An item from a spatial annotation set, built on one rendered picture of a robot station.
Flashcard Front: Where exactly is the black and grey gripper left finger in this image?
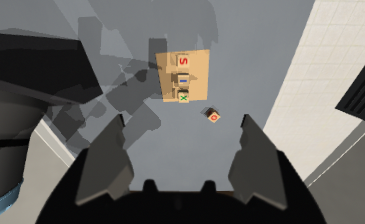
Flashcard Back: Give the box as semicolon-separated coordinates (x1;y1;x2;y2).
35;114;134;224

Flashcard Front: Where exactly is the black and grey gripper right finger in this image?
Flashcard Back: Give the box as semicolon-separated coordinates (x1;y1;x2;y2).
228;114;327;224

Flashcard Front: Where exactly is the beige block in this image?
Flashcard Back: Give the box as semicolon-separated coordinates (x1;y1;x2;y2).
206;108;220;123
177;54;190;68
178;73;189;86
178;90;189;103

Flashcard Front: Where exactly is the tan mat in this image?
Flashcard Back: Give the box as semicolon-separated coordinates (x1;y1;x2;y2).
156;49;209;102

